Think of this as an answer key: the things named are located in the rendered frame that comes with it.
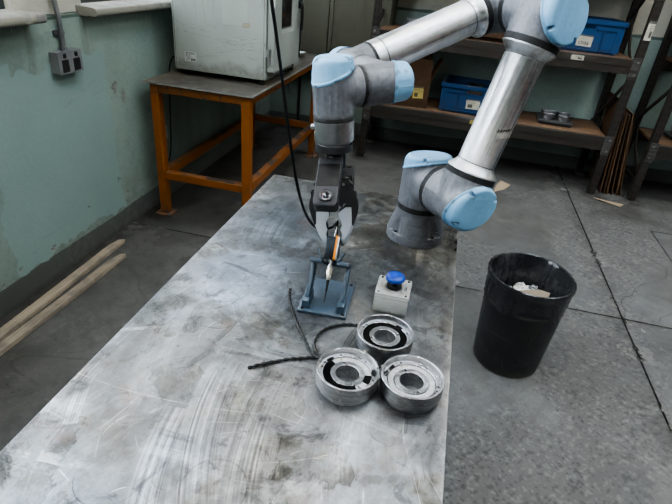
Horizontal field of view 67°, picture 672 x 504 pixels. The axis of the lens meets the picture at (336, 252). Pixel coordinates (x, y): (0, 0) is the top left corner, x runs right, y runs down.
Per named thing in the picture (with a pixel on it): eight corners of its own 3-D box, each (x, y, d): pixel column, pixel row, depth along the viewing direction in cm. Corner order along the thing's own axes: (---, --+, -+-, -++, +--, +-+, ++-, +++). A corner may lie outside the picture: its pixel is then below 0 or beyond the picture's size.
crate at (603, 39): (606, 50, 392) (616, 18, 381) (618, 56, 360) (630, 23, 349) (536, 41, 400) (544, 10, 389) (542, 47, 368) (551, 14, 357)
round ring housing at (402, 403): (452, 395, 87) (456, 377, 85) (416, 428, 80) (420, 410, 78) (402, 363, 92) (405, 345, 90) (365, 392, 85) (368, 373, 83)
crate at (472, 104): (503, 110, 428) (510, 83, 417) (503, 120, 396) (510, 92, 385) (441, 100, 439) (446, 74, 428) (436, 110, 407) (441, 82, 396)
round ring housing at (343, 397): (389, 389, 86) (392, 371, 84) (345, 420, 80) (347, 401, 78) (346, 356, 93) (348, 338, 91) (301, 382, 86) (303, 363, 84)
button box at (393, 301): (405, 317, 105) (409, 297, 102) (371, 310, 106) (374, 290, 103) (409, 295, 112) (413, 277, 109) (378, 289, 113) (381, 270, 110)
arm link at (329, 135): (352, 124, 90) (307, 124, 91) (352, 149, 93) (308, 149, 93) (355, 114, 97) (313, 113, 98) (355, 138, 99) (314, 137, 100)
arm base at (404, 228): (390, 218, 145) (395, 186, 140) (443, 228, 142) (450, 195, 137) (382, 242, 132) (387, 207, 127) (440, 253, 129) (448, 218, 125)
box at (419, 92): (435, 111, 404) (444, 61, 386) (374, 103, 409) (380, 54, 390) (434, 99, 439) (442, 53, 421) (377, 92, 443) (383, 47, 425)
